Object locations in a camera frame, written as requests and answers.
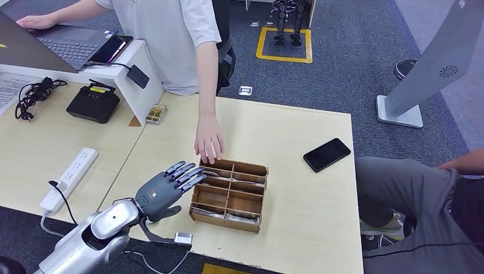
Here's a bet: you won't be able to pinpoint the white desk shelf riser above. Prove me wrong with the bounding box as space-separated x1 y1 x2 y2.
0 39 166 126

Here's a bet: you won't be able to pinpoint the black humanoid robot legs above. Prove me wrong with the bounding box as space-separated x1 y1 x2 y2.
270 0 305 47

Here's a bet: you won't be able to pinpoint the yellow floor tape strip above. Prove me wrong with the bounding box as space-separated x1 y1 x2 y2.
201 263 247 274

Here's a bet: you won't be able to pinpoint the standing person's left hand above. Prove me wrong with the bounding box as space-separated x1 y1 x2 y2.
193 115 225 165

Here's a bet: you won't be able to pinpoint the black adapter cable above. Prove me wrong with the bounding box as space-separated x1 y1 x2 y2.
83 61 132 72

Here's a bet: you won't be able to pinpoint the grey kiosk stand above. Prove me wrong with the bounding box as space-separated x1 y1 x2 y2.
375 0 484 130

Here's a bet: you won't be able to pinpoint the thin black floor cable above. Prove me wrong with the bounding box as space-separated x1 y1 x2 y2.
362 240 484 259

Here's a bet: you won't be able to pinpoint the black coiled power cord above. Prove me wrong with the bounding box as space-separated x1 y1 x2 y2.
14 77 68 123

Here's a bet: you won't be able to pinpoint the yellow floor tape square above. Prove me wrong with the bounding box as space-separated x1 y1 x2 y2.
255 27 313 65

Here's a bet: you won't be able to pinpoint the black office chair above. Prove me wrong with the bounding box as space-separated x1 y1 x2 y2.
211 0 237 95

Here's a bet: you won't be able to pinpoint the white power strip cable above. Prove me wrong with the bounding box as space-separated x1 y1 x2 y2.
39 211 190 274

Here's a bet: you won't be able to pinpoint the black remote controller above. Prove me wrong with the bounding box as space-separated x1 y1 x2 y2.
66 79 121 124

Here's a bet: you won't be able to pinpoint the seated person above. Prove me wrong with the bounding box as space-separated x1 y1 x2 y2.
354 148 484 274

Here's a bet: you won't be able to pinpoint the round black floor base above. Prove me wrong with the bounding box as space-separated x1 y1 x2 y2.
393 58 418 81

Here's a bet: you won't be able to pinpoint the standing person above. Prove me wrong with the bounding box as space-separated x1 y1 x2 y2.
15 0 225 165

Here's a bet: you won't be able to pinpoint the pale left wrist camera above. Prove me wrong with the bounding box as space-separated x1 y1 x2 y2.
138 217 193 247

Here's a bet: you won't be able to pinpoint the teal sneaker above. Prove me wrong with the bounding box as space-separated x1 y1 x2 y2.
359 213 405 241

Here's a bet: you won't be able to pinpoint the black glossy phone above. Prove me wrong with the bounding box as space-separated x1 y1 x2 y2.
90 35 134 65

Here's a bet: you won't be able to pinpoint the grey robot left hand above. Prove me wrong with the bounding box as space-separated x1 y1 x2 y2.
135 161 208 224

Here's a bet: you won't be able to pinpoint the standing person's right hand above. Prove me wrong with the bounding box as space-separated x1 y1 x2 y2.
15 15 58 30

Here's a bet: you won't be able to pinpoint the black power adapter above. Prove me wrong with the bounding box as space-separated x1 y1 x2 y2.
126 65 151 90

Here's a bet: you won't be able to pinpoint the black plug cable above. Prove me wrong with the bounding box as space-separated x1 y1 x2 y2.
48 180 78 225

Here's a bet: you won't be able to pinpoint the white power strip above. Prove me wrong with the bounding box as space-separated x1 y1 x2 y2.
39 147 100 215

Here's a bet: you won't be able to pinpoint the black smartphone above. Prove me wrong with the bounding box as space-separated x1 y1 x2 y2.
302 138 352 173

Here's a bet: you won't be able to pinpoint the wooden compartment organizer box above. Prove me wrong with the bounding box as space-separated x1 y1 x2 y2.
189 159 269 234

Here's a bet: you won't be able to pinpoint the dark grey laptop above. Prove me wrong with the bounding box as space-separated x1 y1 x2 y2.
0 10 120 74

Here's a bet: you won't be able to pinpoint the printed paper sheet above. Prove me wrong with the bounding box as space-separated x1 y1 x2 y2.
0 71 39 117

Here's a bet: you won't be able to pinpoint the black round object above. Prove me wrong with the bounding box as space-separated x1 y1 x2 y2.
0 257 26 274

